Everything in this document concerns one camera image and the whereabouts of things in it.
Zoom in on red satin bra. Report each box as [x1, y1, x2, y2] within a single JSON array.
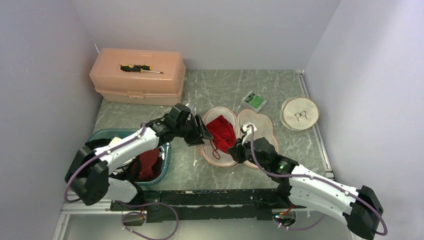
[[206, 115, 236, 160]]

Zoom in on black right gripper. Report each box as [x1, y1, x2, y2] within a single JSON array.
[[226, 134, 269, 171]]

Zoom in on white green small box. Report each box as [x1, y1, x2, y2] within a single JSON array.
[[240, 91, 267, 113]]

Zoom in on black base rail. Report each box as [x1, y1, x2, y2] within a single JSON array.
[[110, 188, 292, 223]]

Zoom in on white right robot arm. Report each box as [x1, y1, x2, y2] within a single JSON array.
[[228, 137, 388, 240]]

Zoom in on pink plastic storage box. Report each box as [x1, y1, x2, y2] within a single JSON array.
[[89, 48, 186, 106]]

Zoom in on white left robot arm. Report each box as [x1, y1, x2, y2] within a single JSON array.
[[63, 103, 213, 210]]

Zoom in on black yellow screwdriver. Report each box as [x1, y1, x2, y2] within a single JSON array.
[[120, 65, 164, 74]]

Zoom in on round white mesh pouch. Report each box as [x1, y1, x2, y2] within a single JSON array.
[[279, 97, 320, 132]]

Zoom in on teal plastic basin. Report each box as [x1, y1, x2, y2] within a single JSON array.
[[85, 128, 171, 186]]

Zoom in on red cloth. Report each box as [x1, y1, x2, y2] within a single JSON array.
[[129, 148, 163, 182]]

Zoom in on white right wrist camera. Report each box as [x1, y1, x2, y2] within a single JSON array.
[[240, 122, 257, 140]]

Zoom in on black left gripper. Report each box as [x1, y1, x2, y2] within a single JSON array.
[[175, 114, 213, 147]]

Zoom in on floral mesh laundry bag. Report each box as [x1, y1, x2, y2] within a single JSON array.
[[199, 106, 280, 170]]

